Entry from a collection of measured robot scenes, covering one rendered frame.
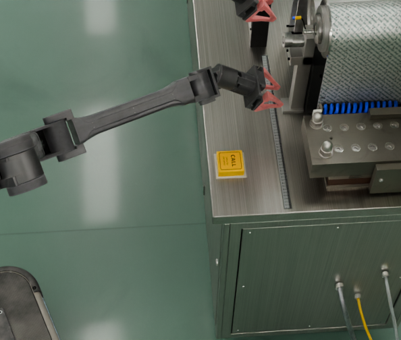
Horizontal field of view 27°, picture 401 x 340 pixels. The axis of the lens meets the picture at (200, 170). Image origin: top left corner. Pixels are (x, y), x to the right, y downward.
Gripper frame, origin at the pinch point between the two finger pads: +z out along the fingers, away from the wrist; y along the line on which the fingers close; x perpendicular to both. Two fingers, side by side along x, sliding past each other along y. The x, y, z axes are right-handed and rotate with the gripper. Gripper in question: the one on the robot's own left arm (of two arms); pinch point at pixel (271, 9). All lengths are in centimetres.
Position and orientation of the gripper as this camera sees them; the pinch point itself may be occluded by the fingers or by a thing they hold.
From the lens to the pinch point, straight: 207.7
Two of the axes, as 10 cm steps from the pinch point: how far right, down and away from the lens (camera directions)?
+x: 6.5, -4.8, -5.9
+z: 7.6, 3.3, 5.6
